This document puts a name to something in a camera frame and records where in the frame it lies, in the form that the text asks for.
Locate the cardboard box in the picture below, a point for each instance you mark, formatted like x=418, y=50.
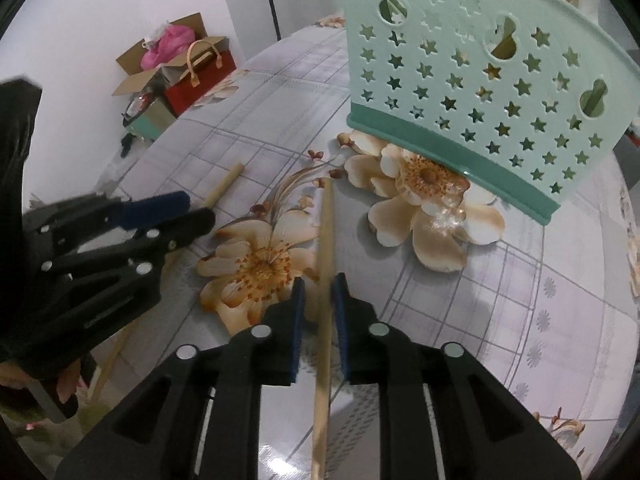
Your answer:
x=135, y=80

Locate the red gift bag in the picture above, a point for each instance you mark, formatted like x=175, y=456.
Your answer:
x=200, y=90

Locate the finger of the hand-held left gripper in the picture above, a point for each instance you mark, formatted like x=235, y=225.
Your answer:
x=150, y=247
x=150, y=207

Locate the teal box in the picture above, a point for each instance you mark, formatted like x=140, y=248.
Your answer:
x=157, y=120

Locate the floral tablecloth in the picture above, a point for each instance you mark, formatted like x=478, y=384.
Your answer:
x=500, y=285

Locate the pink plastic bag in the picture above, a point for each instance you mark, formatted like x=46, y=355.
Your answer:
x=167, y=45

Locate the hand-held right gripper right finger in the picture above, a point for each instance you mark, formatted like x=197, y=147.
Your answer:
x=341, y=320

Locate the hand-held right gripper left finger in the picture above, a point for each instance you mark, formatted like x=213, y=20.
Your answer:
x=297, y=320

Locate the black small object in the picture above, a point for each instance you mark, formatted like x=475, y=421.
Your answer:
x=127, y=142

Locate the person's left hand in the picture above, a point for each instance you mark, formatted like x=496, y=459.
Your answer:
x=67, y=385

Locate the green plastic utensil basket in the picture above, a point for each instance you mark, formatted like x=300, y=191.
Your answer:
x=425, y=145

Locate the black pole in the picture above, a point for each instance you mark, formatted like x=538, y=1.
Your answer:
x=270, y=0

